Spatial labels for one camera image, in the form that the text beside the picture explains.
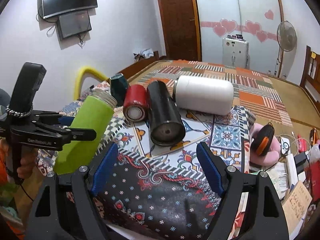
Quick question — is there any green bottle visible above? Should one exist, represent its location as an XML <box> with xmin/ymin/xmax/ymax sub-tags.
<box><xmin>53</xmin><ymin>89</ymin><xmax>117</xmax><ymax>175</ymax></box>

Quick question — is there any dark green hexagonal cup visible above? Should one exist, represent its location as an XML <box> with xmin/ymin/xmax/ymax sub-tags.
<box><xmin>110</xmin><ymin>73</ymin><xmax>129</xmax><ymax>107</ymax></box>

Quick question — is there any yellow foam tube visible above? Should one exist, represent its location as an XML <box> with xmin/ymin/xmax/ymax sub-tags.
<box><xmin>73</xmin><ymin>65</ymin><xmax>110</xmax><ymax>101</ymax></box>

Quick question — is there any red bottle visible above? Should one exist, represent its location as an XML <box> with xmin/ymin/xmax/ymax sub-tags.
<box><xmin>123</xmin><ymin>84</ymin><xmax>148</xmax><ymax>122</ymax></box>

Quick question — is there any pink plush with orange device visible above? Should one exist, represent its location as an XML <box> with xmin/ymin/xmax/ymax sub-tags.
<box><xmin>249</xmin><ymin>123</ymin><xmax>280</xmax><ymax>166</ymax></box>

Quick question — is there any patchwork patterned cloth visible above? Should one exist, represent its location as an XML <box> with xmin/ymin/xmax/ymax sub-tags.
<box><xmin>95</xmin><ymin>106</ymin><xmax>256</xmax><ymax>239</ymax></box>

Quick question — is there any black bottle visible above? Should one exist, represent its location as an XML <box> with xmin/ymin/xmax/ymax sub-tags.
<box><xmin>146</xmin><ymin>80</ymin><xmax>185</xmax><ymax>146</ymax></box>

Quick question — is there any clothes pile in corner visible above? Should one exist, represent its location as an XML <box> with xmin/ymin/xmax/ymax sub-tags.
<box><xmin>133</xmin><ymin>48</ymin><xmax>154</xmax><ymax>62</ymax></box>

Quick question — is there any striped patchwork bed sheet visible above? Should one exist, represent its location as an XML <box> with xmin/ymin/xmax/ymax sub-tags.
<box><xmin>133</xmin><ymin>60</ymin><xmax>292</xmax><ymax>127</ymax></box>

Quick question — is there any white bottle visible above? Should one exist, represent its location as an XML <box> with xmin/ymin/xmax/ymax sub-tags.
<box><xmin>172</xmin><ymin>75</ymin><xmax>234</xmax><ymax>115</ymax></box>

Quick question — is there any brown wooden door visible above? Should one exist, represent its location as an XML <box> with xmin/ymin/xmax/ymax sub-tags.
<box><xmin>158</xmin><ymin>0</ymin><xmax>199</xmax><ymax>61</ymax></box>

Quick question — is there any standing fan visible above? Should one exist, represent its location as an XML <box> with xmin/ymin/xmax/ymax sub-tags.
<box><xmin>274</xmin><ymin>21</ymin><xmax>297</xmax><ymax>77</ymax></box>

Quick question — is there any sliding wardrobe with hearts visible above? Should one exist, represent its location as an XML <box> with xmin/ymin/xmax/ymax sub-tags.
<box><xmin>196</xmin><ymin>0</ymin><xmax>281</xmax><ymax>74</ymax></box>

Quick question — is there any wooden bed frame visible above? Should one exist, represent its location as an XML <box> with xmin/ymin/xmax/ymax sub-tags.
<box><xmin>120</xmin><ymin>51</ymin><xmax>167</xmax><ymax>80</ymax></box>

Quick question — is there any small wall monitor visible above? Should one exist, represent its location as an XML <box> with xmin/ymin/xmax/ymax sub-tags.
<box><xmin>57</xmin><ymin>10</ymin><xmax>92</xmax><ymax>40</ymax></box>

